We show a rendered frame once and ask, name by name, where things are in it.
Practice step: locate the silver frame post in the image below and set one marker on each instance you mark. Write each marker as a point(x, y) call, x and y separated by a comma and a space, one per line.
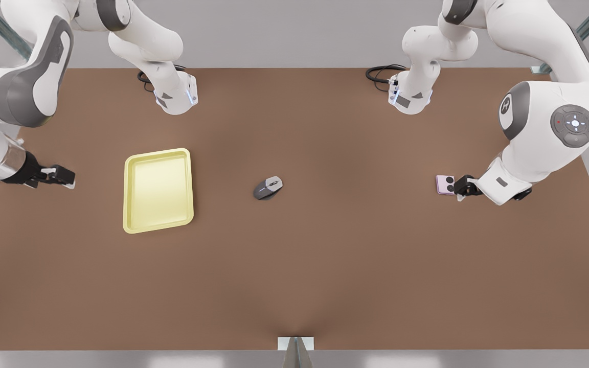
point(3, 30)
point(588, 23)
point(295, 352)

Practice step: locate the yellow rectangular tray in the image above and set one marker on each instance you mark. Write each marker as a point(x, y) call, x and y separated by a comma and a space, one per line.
point(158, 190)

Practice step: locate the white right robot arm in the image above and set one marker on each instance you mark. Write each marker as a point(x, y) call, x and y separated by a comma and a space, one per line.
point(34, 87)

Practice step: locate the pink flip phone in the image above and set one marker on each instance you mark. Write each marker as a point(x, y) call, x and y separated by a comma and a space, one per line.
point(444, 184)

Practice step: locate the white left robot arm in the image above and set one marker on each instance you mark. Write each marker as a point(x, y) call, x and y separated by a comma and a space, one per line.
point(545, 128)

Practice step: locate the grey computer mouse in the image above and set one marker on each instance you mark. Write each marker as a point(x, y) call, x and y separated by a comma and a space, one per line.
point(267, 188)

